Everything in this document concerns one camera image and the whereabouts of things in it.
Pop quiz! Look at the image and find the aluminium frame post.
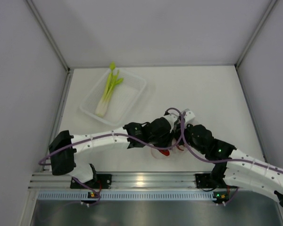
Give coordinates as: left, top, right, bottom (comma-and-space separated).
25, 0, 70, 72
234, 0, 279, 70

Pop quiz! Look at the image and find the translucent white plastic basket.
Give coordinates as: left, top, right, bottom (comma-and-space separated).
79, 67, 147, 127

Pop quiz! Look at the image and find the left aluminium frame post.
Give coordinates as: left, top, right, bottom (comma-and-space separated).
25, 0, 70, 72

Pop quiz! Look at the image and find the white slotted cable duct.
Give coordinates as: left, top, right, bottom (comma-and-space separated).
38, 191, 228, 201

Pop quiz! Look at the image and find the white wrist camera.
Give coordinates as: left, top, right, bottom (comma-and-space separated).
163, 113, 180, 129
181, 108, 195, 124

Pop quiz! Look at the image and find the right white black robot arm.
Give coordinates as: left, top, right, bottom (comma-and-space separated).
181, 124, 283, 207

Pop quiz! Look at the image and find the clear zip top bag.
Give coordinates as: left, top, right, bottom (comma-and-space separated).
150, 145, 187, 160

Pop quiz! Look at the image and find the red fake lobster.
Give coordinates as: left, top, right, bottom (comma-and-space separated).
159, 145, 186, 157

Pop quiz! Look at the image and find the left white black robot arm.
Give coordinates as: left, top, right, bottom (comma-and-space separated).
49, 115, 178, 183

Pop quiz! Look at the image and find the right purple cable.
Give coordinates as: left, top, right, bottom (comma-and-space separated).
179, 112, 283, 176

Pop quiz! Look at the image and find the fake green leek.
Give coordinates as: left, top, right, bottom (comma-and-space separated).
95, 62, 124, 118

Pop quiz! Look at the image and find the aluminium rail base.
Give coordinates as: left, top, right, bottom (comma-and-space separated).
28, 171, 205, 190

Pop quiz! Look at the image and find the right aluminium frame post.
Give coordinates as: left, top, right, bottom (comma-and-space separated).
234, 0, 279, 70

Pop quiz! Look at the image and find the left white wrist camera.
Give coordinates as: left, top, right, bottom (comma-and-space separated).
163, 113, 180, 129

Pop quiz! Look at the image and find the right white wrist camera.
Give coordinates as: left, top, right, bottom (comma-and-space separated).
181, 108, 195, 124

